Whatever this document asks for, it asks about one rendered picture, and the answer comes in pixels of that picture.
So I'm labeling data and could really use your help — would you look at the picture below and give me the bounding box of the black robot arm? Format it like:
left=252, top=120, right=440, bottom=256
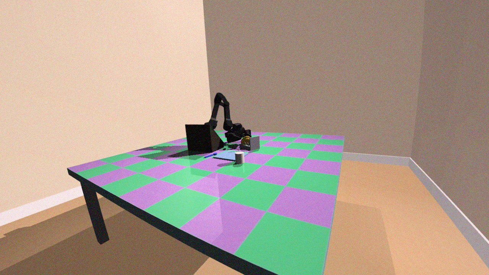
left=205, top=93, right=245, bottom=137

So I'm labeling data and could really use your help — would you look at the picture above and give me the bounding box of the grey dish rack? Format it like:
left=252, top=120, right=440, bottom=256
left=240, top=136, right=260, bottom=150

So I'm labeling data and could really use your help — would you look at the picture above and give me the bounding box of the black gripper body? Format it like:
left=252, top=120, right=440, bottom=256
left=227, top=129, right=251, bottom=143

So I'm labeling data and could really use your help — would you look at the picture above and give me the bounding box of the yellow round plate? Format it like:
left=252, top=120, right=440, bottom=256
left=241, top=136, right=250, bottom=145

